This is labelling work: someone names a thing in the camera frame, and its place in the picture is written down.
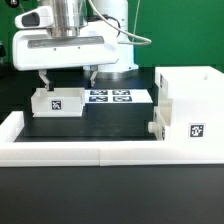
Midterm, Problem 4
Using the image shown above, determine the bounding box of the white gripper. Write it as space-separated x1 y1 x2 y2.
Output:
13 5 119 91

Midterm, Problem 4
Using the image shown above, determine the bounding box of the white drawer tray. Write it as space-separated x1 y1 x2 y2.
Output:
31 88 85 117
148 99 172 141

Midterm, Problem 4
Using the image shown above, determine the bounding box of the white drawer cabinet box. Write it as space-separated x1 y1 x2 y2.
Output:
155 66 224 141

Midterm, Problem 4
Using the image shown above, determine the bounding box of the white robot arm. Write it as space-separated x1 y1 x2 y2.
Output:
12 0 138 90

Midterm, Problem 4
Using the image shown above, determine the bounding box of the white marker tag sheet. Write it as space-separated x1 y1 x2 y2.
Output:
85 89 152 104

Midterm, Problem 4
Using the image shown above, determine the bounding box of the black raised platform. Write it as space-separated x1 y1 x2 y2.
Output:
0 68 157 142

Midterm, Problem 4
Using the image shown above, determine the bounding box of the black stand on left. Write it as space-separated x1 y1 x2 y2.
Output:
0 41 13 79

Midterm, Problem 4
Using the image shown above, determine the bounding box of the thin white cable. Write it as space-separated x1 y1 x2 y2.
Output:
87 0 153 46

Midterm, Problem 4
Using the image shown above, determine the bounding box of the white foam border frame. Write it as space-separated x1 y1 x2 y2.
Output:
0 111 224 167

